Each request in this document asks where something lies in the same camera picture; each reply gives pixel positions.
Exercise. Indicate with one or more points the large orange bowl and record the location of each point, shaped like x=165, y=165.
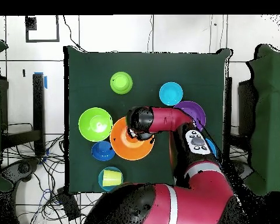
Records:
x=130, y=151

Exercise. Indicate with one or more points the black power strip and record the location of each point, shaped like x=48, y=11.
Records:
x=68, y=204

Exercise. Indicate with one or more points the yellow cup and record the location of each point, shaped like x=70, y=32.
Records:
x=110, y=178

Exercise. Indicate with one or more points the black metal stand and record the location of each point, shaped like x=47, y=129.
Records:
x=38, y=112

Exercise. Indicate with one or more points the black square floor frame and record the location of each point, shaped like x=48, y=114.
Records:
x=42, y=40

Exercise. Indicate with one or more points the small green bowl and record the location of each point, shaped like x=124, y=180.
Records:
x=121, y=82

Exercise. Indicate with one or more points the small dark blue bowl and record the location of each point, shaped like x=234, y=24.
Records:
x=102, y=151

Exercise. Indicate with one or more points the large blue bowl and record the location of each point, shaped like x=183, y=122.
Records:
x=212, y=145

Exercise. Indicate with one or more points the translucent blue ridged bowl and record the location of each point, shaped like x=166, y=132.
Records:
x=100, y=184

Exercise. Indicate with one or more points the purple bowl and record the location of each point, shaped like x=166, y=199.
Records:
x=197, y=110

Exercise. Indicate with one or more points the large green bowl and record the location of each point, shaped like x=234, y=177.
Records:
x=88, y=130

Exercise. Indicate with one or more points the small light blue bowl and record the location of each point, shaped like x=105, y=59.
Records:
x=171, y=93

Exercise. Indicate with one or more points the dark green tablecloth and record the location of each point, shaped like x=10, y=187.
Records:
x=95, y=65

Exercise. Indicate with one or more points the dark grey seat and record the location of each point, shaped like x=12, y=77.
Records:
x=243, y=169

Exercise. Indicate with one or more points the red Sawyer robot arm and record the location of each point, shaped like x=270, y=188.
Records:
x=200, y=200

